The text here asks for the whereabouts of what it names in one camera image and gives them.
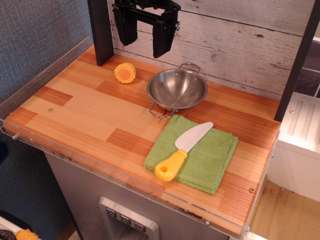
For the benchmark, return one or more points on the clear acrylic table guard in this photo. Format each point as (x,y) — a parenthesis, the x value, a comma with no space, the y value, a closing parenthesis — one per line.
(208,218)

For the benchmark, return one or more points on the small steel pan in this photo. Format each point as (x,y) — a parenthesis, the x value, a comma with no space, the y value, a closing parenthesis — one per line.
(176,89)

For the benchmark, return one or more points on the grey toy fridge cabinet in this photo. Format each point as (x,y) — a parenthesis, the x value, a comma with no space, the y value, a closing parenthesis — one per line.
(82,190)

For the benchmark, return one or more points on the dark left shelf post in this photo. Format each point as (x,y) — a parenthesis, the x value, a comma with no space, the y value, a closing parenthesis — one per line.
(101,30)

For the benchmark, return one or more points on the yellow toy corn piece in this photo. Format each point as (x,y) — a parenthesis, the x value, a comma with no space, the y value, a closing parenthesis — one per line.
(125,73)

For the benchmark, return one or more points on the dark shelf post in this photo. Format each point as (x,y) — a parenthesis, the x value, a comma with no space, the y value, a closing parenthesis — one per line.
(302,53)
(101,30)

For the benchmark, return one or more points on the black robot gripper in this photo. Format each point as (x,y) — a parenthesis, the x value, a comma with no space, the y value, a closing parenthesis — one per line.
(162,14)

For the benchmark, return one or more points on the green folded cloth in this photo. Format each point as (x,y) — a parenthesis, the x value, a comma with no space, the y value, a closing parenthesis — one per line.
(206,162)

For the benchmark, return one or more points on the silver water dispenser panel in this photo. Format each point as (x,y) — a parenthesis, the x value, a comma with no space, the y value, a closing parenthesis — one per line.
(122,223)

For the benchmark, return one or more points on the dark right shelf post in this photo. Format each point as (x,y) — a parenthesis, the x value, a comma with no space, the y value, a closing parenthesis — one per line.
(302,53)

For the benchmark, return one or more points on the yellow handled toy knife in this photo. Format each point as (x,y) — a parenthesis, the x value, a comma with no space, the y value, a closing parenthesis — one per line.
(167,169)

